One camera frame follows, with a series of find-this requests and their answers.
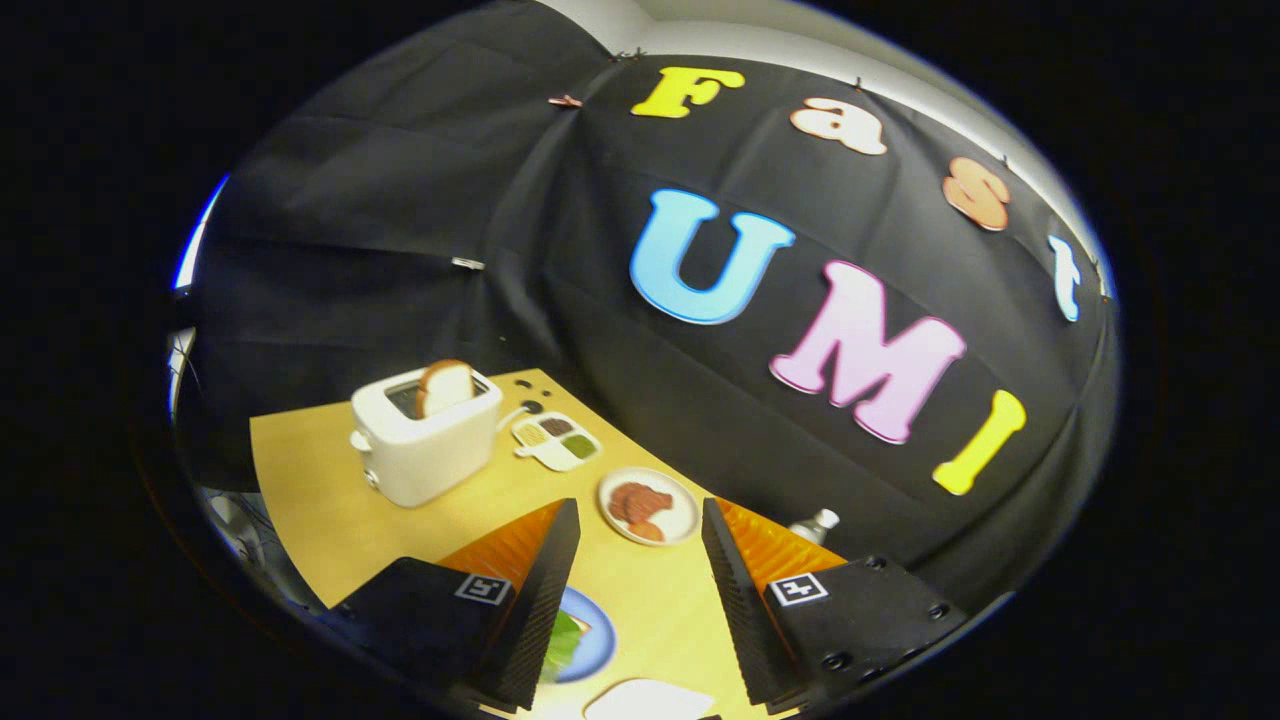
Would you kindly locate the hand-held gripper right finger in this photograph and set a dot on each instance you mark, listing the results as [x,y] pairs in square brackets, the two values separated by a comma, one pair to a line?
[745,620]

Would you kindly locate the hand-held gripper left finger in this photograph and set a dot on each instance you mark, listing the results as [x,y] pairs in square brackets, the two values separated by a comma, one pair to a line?
[530,620]

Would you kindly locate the green lettuce leaf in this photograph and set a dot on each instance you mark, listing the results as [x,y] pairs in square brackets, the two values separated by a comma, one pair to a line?
[562,640]

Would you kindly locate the brown-crust bread slice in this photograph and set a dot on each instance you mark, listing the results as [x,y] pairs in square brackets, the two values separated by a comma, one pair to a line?
[445,388]

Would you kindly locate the blue round plate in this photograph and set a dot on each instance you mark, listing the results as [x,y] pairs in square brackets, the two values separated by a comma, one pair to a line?
[600,640]

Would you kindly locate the green label plastic bottle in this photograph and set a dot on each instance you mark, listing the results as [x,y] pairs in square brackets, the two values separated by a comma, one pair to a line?
[815,527]

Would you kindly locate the white square plate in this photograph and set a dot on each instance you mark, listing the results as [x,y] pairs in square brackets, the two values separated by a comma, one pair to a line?
[650,700]

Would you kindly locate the white oval plate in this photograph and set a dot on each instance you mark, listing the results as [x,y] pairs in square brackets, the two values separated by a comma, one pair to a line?
[680,510]

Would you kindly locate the orange carrot slice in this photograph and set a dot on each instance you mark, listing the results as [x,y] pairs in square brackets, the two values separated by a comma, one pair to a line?
[648,532]

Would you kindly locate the brown meat patty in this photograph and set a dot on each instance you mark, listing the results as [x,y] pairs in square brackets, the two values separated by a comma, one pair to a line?
[640,502]

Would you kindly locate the white divided condiment tray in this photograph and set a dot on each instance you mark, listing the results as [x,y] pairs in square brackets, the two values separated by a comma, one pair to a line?
[560,455]

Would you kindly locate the white toaster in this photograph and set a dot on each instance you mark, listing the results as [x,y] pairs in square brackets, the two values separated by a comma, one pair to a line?
[425,460]

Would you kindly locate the white cloth clip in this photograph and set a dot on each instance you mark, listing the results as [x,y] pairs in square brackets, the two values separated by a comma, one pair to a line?
[467,263]

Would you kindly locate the black backdrop cloth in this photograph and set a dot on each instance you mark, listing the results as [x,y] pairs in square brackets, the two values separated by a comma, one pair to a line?
[600,200]

